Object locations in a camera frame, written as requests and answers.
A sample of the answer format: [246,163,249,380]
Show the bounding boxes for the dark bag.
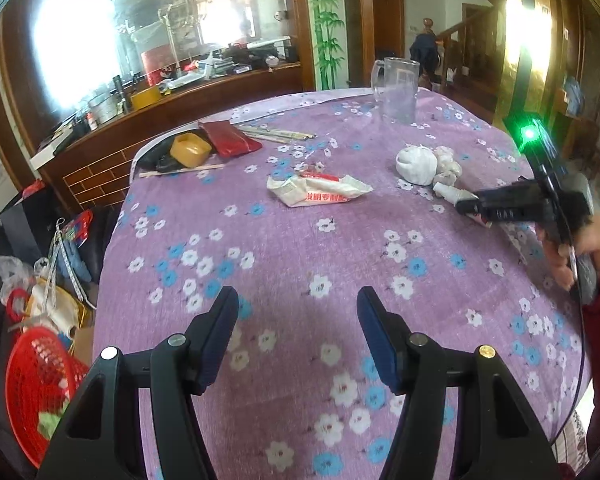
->
[0,192,61,266]

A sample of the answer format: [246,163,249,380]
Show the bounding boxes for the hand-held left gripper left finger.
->
[36,286,241,480]

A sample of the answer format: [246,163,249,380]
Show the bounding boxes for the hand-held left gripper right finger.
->
[356,286,563,480]

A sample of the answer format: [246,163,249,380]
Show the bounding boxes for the yellow box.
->
[130,86,162,110]

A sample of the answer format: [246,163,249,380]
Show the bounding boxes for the wrapped chopsticks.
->
[237,125,317,142]
[139,162,226,179]

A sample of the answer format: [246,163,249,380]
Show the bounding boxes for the crumpled white wrapper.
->
[266,170,374,208]

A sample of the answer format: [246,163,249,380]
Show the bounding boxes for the clear plastic bag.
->
[0,254,36,306]

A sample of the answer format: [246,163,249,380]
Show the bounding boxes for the purple floral tablecloth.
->
[92,87,593,480]

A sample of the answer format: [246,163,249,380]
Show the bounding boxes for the wooden stair railing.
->
[422,2,501,93]

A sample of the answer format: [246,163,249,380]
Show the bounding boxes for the cardboard piece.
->
[72,327,97,366]

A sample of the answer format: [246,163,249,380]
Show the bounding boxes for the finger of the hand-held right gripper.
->
[474,181,537,207]
[455,198,541,224]

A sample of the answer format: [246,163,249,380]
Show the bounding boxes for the wooden door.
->
[371,0,406,61]

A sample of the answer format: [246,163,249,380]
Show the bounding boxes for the small crumpled white tissue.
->
[432,146,464,188]

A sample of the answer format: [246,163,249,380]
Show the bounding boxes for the wooden brick-front counter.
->
[30,62,303,211]

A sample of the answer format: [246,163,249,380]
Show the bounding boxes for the white plastic bag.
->
[25,280,88,343]

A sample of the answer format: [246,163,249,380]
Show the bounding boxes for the clear glass pitcher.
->
[371,57,421,126]

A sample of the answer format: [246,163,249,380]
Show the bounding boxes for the bamboo wall decal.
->
[305,0,346,91]

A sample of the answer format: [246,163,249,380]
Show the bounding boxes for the dark red pouch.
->
[198,121,263,158]

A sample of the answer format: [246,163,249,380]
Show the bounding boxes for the small white bottle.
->
[432,181,493,228]

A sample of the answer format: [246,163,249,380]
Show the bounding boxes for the dark jacket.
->
[410,32,443,80]

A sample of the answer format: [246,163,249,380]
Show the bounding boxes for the black hand fan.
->
[136,132,201,173]

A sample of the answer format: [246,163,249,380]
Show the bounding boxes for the yellow tape roll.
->
[170,132,213,168]

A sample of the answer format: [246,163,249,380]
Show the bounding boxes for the red plastic basket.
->
[5,326,90,468]

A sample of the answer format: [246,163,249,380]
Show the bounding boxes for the blue and red packaging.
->
[55,210,96,286]

